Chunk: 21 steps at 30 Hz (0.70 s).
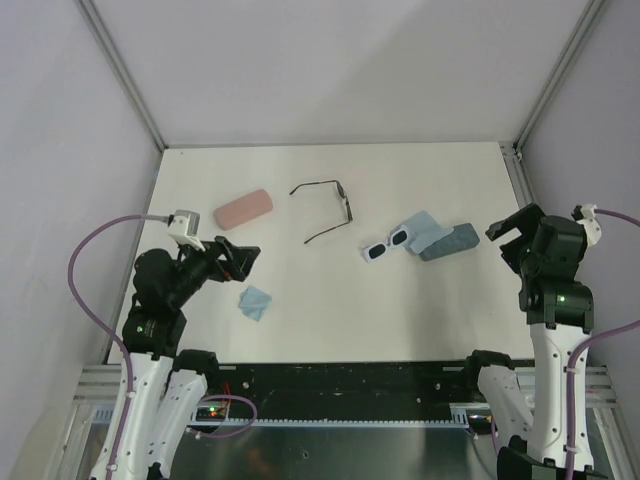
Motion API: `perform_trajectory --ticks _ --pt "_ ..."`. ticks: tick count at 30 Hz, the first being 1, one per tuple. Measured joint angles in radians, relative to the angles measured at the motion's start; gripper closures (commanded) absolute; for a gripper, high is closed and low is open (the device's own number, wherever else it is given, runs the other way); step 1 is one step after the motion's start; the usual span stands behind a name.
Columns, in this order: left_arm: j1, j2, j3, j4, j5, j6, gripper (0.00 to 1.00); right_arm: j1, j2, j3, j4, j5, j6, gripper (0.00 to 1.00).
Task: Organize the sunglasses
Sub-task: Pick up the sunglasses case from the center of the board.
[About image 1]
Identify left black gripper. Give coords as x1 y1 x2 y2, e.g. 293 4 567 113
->
168 233 259 306

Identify blue-grey glasses case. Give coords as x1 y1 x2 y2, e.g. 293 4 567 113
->
419 223 480 262

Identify light blue cleaning cloth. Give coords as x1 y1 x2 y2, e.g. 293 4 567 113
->
400 210 453 255

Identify white frame sunglasses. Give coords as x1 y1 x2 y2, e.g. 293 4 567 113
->
363 225 410 263

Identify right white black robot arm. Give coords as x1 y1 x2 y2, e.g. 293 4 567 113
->
461 204 603 479

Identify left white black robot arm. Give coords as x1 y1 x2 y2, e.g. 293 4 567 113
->
90 236 261 479

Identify small blue crumpled cloth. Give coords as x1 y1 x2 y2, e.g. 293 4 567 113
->
238 286 272 322

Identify pink glasses case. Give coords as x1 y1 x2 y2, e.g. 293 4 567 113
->
214 189 273 231

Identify small circuit board with leds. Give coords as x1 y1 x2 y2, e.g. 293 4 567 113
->
195 405 228 421

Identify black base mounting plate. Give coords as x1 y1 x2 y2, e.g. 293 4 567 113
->
219 360 484 420

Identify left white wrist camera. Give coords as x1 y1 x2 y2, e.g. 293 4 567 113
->
168 210 205 251

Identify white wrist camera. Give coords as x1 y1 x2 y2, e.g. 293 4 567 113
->
168 210 205 251
572 204 602 247

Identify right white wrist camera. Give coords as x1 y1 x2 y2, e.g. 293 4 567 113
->
572 204 602 247

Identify brown thin-frame glasses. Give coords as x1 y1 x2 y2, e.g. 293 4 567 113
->
288 179 354 245

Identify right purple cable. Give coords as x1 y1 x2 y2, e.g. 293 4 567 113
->
564 208 640 480

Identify purple cable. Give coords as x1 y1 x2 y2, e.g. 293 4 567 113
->
564 208 640 480
67 213 174 480

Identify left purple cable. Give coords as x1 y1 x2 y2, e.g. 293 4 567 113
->
67 213 174 480

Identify white slotted cable duct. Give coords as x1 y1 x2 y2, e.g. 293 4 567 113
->
187 407 492 429

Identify right aluminium frame post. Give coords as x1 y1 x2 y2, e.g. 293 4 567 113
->
513 0 611 151

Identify aluminium frame post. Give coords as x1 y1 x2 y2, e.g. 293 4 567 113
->
513 0 611 151
74 0 167 152

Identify left aluminium frame post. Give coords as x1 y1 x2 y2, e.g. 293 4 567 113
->
74 0 167 152

